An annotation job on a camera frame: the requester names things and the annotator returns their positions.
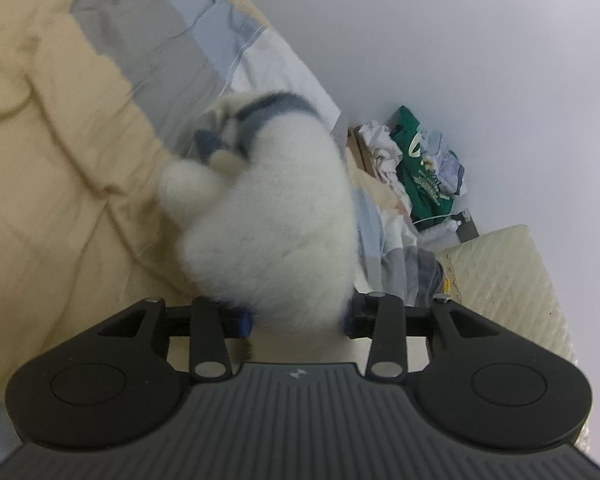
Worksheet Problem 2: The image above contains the cardboard box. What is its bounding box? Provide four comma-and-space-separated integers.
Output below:
347, 127, 381, 177

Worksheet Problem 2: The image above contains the dark small stand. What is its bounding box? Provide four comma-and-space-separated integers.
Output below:
455, 210, 481, 242

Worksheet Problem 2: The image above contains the white crumpled cloth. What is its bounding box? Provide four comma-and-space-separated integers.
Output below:
357, 121, 406, 186

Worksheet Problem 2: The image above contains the light blue garment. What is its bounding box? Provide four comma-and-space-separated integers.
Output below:
422, 130, 468, 198

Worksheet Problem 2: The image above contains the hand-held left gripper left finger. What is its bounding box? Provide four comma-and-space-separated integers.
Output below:
96, 296, 254, 382

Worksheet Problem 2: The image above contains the cream quilted mattress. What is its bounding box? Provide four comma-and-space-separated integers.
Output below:
435, 225, 588, 461

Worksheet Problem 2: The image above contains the patchwork quilt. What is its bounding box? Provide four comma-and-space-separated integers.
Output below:
0, 0, 446, 461

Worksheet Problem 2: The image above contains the cream striped knit sweater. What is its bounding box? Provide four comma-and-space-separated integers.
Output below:
157, 91, 358, 346

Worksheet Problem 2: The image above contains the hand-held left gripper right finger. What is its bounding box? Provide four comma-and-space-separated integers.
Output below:
341, 290, 501, 381

